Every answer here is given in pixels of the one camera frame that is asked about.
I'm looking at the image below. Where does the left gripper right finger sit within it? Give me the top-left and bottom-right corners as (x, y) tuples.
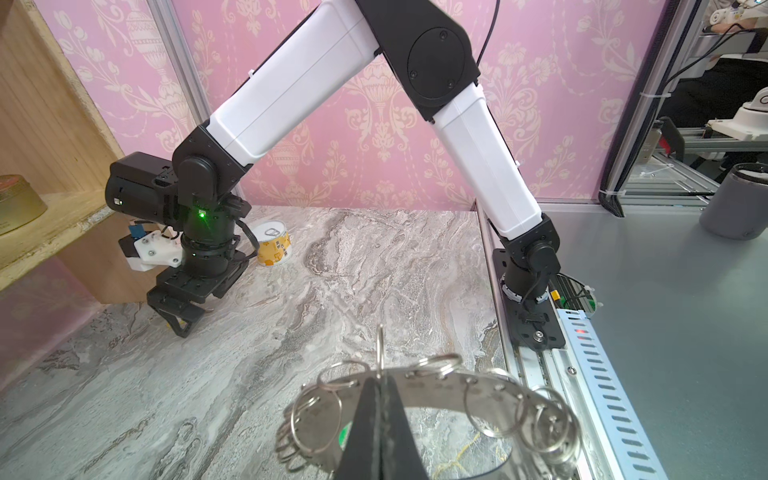
(379, 377), (428, 480)

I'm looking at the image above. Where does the wooden two-tier shelf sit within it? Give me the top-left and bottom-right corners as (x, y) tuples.
(1, 1), (155, 304)

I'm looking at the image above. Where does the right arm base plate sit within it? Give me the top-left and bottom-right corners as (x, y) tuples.
(492, 249), (566, 351)

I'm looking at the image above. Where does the green key tag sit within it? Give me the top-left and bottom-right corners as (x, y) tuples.
(338, 423), (352, 450)

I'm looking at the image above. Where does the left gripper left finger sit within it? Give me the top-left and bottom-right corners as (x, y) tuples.
(334, 379), (380, 480)

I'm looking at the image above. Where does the metal ring plate with keyrings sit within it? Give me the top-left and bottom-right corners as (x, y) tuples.
(274, 332), (583, 479)

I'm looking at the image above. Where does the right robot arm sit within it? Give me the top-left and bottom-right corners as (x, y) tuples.
(105, 1), (560, 337)

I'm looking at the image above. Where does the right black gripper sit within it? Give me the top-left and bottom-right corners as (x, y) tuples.
(147, 251), (249, 338)

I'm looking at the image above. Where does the round red-lid tin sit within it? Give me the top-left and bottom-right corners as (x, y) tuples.
(1, 174), (48, 235)

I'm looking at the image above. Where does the small yellow pull-tab can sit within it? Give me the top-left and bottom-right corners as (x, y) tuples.
(249, 220), (292, 267)

